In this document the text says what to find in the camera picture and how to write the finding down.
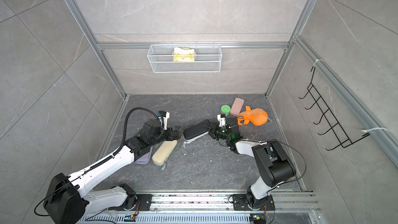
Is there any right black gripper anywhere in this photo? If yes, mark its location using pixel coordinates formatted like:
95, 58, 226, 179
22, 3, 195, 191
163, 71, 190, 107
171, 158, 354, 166
203, 122, 232, 142

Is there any purple-lined grey sleeve case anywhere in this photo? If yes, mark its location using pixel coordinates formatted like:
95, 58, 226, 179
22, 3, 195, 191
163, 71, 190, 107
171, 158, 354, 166
135, 147, 152, 165

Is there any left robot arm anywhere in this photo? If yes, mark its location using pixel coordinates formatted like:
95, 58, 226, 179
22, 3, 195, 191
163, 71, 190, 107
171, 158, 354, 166
40, 108, 183, 224

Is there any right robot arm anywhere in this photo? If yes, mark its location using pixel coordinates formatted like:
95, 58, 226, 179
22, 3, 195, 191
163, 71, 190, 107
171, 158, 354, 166
203, 118, 298, 210

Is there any green lidded small jar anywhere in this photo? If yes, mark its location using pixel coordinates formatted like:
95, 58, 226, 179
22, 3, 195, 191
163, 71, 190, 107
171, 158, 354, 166
221, 105, 231, 116

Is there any pink rectangular case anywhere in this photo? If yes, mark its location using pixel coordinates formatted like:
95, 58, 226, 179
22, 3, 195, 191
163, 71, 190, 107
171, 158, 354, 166
230, 97, 244, 117

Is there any orange whale plush toy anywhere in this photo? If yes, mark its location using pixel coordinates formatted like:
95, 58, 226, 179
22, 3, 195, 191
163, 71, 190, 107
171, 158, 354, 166
236, 106, 269, 126

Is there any yellow packet in basket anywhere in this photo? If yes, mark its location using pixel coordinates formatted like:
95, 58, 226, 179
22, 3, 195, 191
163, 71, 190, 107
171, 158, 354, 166
173, 47, 196, 62

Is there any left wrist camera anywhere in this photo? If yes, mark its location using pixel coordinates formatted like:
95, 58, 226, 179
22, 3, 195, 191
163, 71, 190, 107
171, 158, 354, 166
157, 111, 170, 130

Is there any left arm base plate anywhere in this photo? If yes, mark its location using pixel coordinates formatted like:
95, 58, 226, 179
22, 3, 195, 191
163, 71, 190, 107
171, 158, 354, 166
117, 194, 153, 211

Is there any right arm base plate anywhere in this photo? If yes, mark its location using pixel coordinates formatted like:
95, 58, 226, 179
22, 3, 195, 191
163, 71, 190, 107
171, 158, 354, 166
228, 193, 275, 211

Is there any white wire wall basket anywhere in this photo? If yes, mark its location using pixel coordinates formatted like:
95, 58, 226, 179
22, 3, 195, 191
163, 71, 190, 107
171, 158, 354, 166
147, 44, 222, 73

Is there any aluminium front rail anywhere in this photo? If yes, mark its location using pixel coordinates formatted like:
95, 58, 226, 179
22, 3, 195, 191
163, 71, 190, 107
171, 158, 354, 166
78, 190, 326, 224

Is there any black wall hook rack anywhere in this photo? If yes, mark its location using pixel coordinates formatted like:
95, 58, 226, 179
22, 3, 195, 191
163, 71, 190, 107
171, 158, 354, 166
299, 67, 370, 151

